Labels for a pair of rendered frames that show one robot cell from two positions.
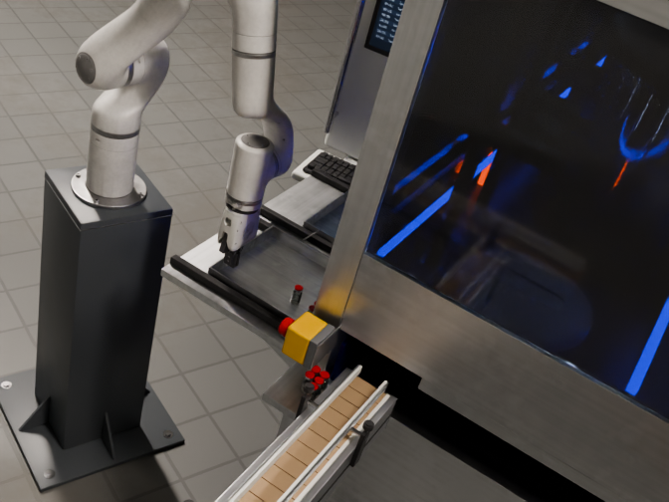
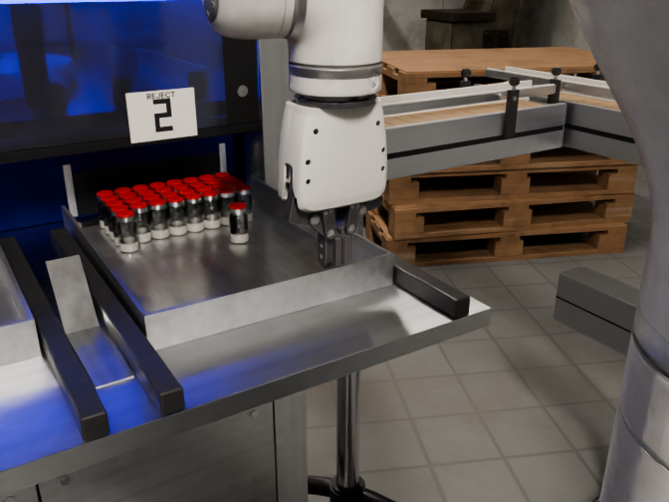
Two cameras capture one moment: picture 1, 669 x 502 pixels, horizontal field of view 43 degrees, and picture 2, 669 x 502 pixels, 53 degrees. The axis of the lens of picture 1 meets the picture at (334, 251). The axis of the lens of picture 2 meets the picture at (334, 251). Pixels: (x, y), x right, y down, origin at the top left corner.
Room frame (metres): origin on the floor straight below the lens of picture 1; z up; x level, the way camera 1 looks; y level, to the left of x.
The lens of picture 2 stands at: (2.08, 0.60, 1.18)
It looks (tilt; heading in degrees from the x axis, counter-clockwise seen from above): 23 degrees down; 216
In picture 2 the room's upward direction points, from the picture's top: straight up
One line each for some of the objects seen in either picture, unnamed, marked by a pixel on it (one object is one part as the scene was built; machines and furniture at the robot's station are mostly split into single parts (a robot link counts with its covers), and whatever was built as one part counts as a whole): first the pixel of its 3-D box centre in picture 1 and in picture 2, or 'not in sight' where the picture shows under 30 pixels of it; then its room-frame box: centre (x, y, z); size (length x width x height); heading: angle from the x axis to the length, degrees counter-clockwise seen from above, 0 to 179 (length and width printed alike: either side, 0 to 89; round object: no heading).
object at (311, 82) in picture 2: (243, 197); (336, 78); (1.57, 0.23, 1.09); 0.09 x 0.08 x 0.03; 158
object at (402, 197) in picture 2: not in sight; (486, 147); (-0.87, -0.67, 0.41); 1.16 x 0.80 x 0.83; 137
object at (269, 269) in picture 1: (298, 284); (213, 241); (1.58, 0.06, 0.90); 0.34 x 0.26 x 0.04; 68
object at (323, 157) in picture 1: (368, 184); not in sight; (2.27, -0.04, 0.82); 0.40 x 0.14 x 0.02; 75
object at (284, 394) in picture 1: (307, 396); not in sight; (1.26, -0.03, 0.87); 0.14 x 0.13 x 0.02; 68
